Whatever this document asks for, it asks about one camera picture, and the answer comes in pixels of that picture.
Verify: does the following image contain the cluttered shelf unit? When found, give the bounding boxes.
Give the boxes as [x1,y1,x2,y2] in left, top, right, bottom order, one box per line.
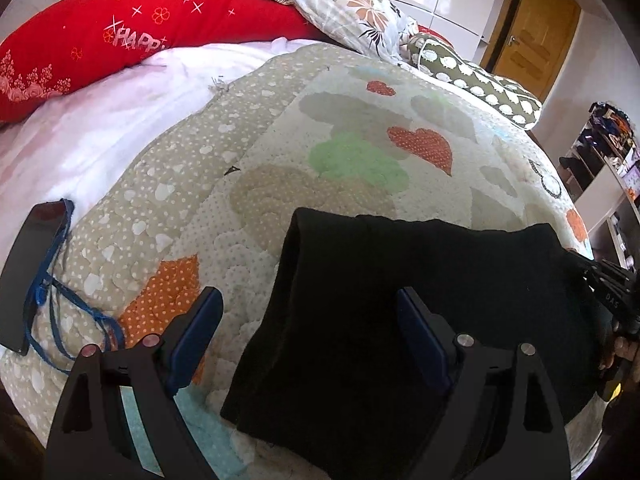
[559,102,639,272]

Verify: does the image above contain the red long pillow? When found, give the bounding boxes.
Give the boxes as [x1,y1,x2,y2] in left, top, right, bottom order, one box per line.
[0,0,323,124]

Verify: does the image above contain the pink white blanket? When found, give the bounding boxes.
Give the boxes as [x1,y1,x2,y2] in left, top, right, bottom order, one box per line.
[1,38,306,255]

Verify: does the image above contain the olive sheep bolster pillow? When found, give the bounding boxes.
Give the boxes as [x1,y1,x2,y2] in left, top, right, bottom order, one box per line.
[406,32,542,130]

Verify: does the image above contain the black pants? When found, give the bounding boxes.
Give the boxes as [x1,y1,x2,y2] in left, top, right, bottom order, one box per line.
[221,208,603,479]

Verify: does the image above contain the black smartphone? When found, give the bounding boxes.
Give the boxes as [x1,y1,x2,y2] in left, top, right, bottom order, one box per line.
[1,200,70,356]

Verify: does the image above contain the wooden door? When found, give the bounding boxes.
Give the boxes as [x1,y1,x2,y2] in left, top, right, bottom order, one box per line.
[480,0,582,101]

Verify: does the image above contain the patchwork heart quilt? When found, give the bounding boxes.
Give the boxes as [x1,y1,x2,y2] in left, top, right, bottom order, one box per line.
[0,41,609,480]

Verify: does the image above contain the person right hand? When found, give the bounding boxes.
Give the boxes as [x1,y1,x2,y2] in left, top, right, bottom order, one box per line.
[599,334,639,382]

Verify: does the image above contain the floral white pillow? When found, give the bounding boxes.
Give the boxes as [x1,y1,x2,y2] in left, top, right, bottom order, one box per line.
[273,0,419,64]

